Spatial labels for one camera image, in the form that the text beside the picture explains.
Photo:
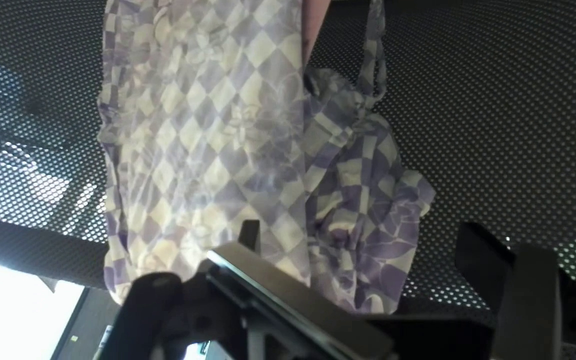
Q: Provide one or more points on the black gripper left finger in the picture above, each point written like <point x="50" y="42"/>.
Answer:
<point x="280" y="306"/>

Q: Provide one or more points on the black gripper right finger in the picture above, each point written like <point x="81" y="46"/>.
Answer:
<point x="528" y="306"/>

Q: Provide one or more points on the purple checkered cloth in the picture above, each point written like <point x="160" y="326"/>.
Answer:
<point x="220" y="133"/>

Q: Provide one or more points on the black mesh chair backrest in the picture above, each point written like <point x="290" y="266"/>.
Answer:
<point x="501" y="113"/>

